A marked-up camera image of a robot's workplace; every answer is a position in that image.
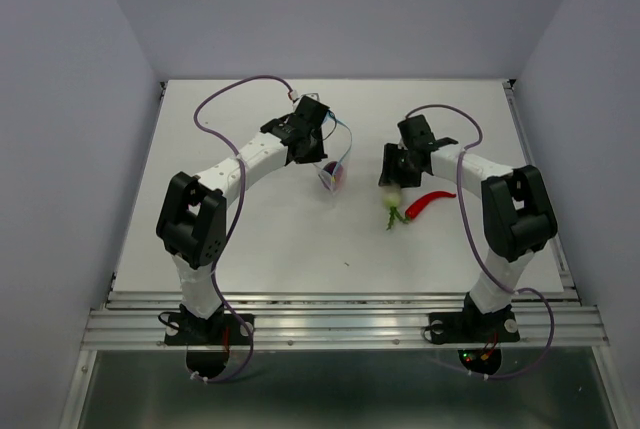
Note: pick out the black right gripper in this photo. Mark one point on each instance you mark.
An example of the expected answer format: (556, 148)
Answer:
(389, 170)

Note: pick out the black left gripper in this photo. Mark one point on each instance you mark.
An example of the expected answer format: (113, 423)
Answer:
(317, 155)

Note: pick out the white daikon radish with leaves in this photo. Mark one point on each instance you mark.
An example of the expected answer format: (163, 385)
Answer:
(392, 200)

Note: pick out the clear zip top bag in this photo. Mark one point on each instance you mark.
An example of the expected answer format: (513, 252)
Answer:
(337, 145)

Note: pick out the purple red onion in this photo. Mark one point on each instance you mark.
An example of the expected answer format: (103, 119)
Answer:
(331, 175)

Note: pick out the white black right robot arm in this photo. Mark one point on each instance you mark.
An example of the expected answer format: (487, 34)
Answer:
(517, 215)

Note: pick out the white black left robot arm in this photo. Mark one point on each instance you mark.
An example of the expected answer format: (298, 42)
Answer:
(193, 220)

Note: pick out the red chili pepper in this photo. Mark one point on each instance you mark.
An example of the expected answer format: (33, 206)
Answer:
(415, 208)

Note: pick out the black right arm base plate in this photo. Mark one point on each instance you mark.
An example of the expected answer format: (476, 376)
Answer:
(466, 329)

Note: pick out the aluminium front frame rails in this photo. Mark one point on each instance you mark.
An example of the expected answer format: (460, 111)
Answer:
(340, 321)

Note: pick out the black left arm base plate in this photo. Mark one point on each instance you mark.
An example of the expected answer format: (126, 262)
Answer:
(183, 329)

